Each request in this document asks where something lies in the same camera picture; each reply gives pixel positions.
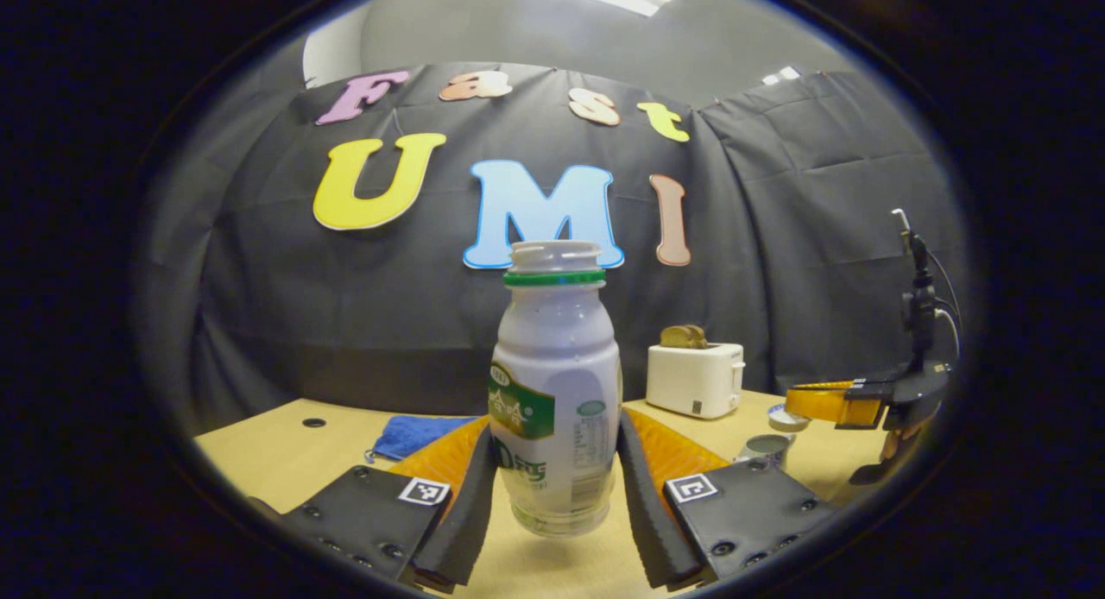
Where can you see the blue towel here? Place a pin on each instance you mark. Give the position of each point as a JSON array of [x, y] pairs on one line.
[[423, 435]]

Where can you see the black table grommet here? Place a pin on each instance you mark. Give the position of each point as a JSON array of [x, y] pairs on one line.
[[314, 423]]

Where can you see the white blue teacup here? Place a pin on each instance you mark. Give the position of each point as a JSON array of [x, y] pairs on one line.
[[764, 450]]

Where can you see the white water bottle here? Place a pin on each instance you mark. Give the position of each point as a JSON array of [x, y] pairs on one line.
[[557, 366]]

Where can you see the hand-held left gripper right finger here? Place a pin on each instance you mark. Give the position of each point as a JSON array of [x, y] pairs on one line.
[[647, 521]]

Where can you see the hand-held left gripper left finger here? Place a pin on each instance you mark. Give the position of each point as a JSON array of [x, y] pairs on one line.
[[462, 530]]

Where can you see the brown toast slices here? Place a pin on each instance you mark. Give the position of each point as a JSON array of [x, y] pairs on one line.
[[684, 337]]

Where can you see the white toaster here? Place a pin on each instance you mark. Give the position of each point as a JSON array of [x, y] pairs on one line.
[[695, 379]]

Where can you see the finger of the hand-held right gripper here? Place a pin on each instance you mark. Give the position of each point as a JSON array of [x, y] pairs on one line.
[[829, 405]]

